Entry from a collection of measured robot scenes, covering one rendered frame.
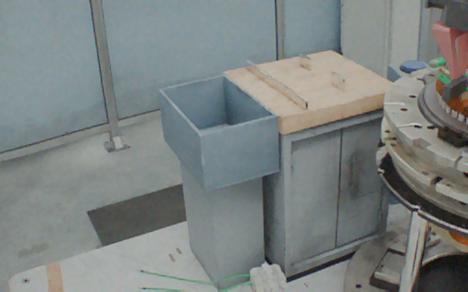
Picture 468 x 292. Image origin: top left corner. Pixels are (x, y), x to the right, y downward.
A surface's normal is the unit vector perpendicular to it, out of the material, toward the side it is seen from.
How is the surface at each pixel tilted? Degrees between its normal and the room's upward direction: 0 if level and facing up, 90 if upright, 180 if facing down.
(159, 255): 0
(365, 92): 0
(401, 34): 90
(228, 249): 90
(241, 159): 90
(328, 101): 0
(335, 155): 90
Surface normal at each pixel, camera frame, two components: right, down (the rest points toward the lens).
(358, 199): 0.41, 0.41
